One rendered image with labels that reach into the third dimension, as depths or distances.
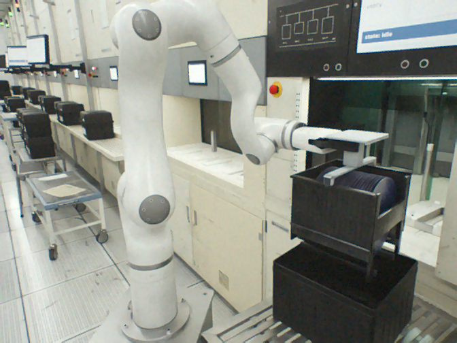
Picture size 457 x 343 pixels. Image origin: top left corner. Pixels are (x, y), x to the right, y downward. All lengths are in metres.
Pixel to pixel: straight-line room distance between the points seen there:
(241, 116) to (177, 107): 1.87
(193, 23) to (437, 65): 0.63
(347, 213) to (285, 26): 0.84
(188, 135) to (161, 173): 2.02
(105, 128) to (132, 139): 2.74
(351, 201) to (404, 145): 1.39
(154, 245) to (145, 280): 0.09
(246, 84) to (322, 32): 0.47
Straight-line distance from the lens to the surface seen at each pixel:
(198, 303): 1.09
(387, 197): 0.91
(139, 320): 1.02
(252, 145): 0.90
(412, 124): 2.12
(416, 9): 1.11
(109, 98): 4.11
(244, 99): 0.89
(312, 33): 1.31
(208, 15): 0.85
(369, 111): 1.76
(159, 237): 0.91
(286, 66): 1.39
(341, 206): 0.80
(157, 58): 0.76
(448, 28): 1.07
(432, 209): 1.52
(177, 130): 2.76
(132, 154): 0.80
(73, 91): 5.55
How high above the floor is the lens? 1.43
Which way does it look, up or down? 16 degrees down
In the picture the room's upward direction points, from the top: 1 degrees counter-clockwise
